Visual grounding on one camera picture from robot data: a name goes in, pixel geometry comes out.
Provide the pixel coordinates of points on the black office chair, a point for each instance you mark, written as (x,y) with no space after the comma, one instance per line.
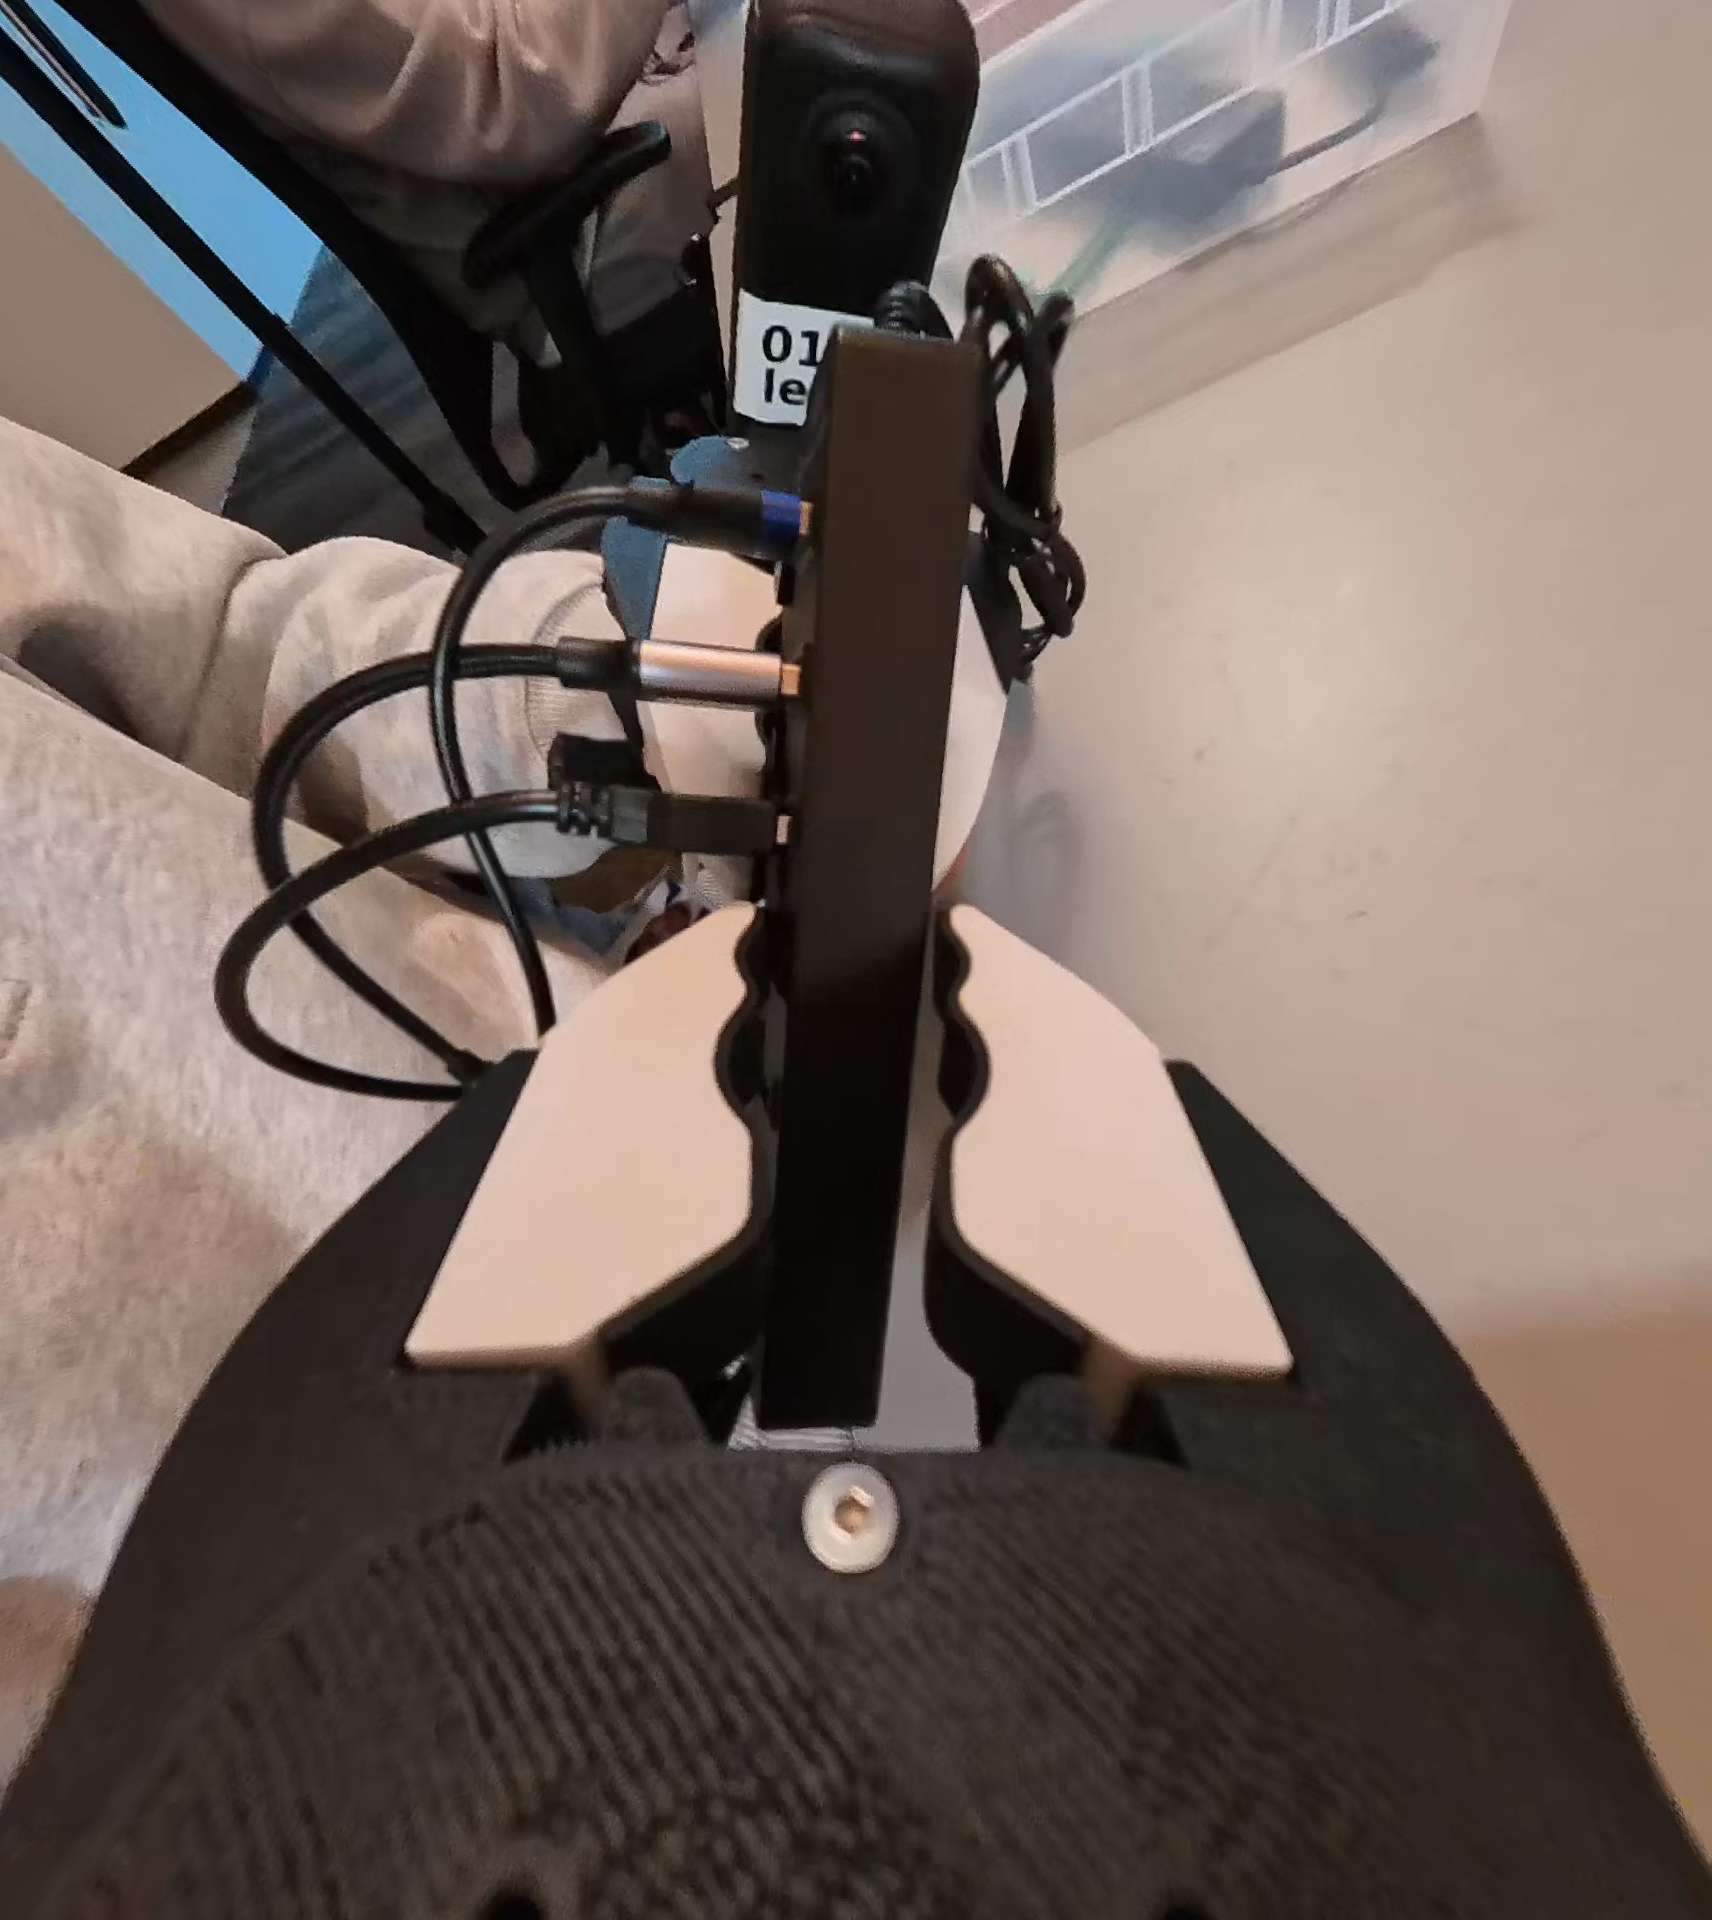
(556,164)

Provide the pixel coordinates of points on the blue panel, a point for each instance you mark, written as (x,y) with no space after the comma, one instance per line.
(90,194)

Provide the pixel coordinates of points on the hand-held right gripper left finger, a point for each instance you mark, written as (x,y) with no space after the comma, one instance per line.
(601,1171)

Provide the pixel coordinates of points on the person's grey hooded jacket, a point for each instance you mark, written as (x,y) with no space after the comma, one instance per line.
(90,1201)

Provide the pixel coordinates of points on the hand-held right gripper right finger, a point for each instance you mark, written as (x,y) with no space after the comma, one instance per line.
(1097,1171)

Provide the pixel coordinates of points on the grey desk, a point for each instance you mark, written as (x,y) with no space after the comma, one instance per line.
(1397,750)

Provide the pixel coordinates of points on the person's left forearm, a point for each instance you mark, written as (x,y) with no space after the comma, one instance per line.
(120,570)

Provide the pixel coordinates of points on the black multi-port hub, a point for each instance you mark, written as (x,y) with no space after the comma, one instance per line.
(864,901)

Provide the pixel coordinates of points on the grey garment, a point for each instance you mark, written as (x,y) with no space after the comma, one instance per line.
(391,75)

